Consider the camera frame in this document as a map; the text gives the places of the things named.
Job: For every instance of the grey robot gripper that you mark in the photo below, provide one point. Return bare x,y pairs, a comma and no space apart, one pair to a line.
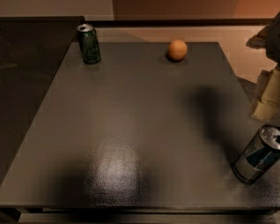
269,40

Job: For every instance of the silver blue redbull can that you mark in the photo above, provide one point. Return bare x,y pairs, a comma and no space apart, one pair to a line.
261,153

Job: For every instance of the green soda can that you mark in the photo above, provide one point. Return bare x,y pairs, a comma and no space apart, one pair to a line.
88,43

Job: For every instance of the orange fruit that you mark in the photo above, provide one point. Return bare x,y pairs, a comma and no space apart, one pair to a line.
177,50

